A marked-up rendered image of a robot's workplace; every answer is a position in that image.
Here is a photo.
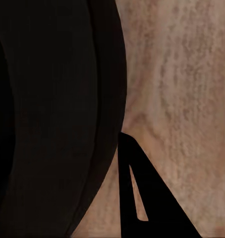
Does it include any cauldron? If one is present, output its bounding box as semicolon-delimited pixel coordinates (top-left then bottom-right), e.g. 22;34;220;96
0;0;127;238

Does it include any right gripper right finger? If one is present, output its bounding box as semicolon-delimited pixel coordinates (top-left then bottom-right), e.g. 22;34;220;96
117;132;202;238

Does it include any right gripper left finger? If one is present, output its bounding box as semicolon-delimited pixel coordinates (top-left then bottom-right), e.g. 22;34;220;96
0;132;16;189

